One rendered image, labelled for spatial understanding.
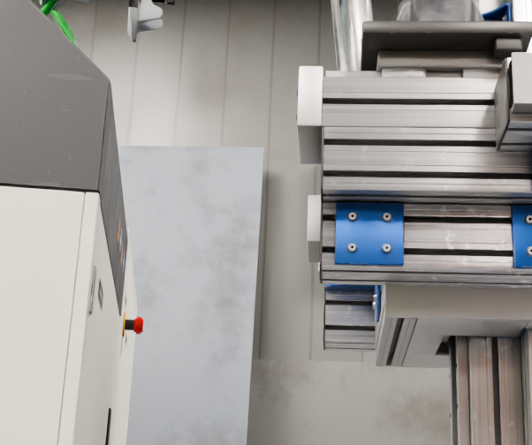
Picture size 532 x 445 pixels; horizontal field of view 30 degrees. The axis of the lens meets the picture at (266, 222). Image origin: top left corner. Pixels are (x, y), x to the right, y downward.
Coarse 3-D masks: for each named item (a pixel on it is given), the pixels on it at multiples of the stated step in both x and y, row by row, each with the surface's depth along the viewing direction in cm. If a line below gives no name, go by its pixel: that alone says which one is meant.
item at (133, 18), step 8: (144, 0) 172; (136, 8) 170; (144, 8) 171; (152, 8) 171; (160, 8) 171; (128, 16) 170; (136, 16) 170; (144, 16) 171; (152, 16) 171; (160, 16) 171; (128, 24) 171; (136, 24) 170; (128, 32) 171
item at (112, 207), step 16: (112, 112) 137; (112, 128) 139; (112, 144) 141; (112, 160) 143; (112, 176) 145; (112, 192) 147; (112, 208) 150; (112, 224) 152; (112, 240) 154; (112, 256) 157; (112, 272) 161
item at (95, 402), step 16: (96, 240) 127; (96, 256) 128; (96, 272) 130; (96, 288) 132; (112, 288) 162; (96, 304) 134; (112, 304) 165; (96, 320) 135; (112, 320) 168; (96, 336) 137; (112, 336) 171; (96, 352) 139; (112, 352) 174; (96, 368) 141; (112, 368) 177; (96, 384) 144; (112, 384) 180; (80, 400) 121; (96, 400) 146; (80, 416) 122; (96, 416) 148; (80, 432) 124; (96, 432) 150
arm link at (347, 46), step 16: (336, 0) 207; (352, 0) 205; (368, 0) 206; (336, 16) 206; (352, 16) 204; (368, 16) 205; (336, 32) 206; (352, 32) 203; (336, 48) 206; (352, 48) 202; (352, 64) 202
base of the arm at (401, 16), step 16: (400, 0) 142; (416, 0) 138; (432, 0) 137; (448, 0) 136; (464, 0) 137; (400, 16) 139; (416, 16) 136; (432, 16) 135; (448, 16) 134; (464, 16) 135; (480, 16) 138
